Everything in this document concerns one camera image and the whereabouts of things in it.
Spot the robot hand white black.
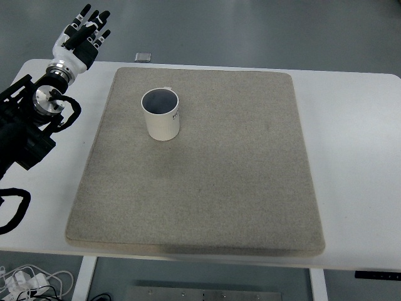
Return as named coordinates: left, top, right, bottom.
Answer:
left=51, top=3, right=112, bottom=75

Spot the white cup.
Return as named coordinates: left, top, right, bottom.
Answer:
left=140, top=86, right=181, bottom=142

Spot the grey-brown felt mat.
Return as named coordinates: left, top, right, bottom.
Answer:
left=65, top=66, right=326, bottom=258

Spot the white table leg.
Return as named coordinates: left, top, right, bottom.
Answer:
left=308, top=268, right=330, bottom=301
left=72, top=256, right=98, bottom=301

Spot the grey metal plate with screws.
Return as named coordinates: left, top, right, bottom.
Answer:
left=126, top=285, right=283, bottom=301

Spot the black table control panel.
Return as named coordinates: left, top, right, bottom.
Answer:
left=354, top=270, right=401, bottom=280

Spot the white power strip with cables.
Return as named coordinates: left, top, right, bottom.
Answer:
left=0, top=265, right=75, bottom=301

